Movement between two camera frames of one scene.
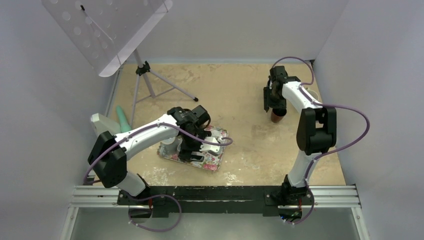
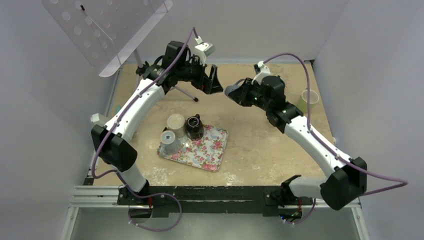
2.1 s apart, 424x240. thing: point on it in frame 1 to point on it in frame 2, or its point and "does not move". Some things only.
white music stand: [106, 31] does not move
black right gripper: [268, 103] to [247, 87]
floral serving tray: [210, 162] does not move
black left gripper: [185, 152] to [215, 86]
